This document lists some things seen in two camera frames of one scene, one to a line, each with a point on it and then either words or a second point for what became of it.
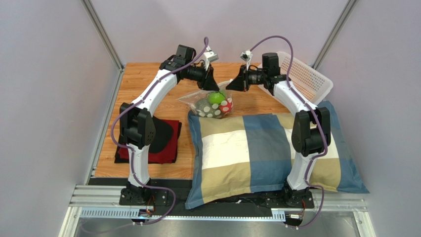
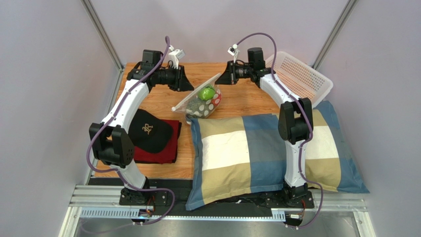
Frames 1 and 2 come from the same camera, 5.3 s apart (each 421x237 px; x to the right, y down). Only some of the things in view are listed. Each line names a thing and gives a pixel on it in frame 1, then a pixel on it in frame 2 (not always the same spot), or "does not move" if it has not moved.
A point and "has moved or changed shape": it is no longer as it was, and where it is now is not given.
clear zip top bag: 211,104 has moved or changed shape
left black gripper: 208,82 -> 181,82
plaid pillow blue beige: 231,156 does not move
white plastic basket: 306,79 does not move
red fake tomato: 227,106 -> 217,98
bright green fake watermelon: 217,97 -> 206,93
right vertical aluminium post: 334,34 does not move
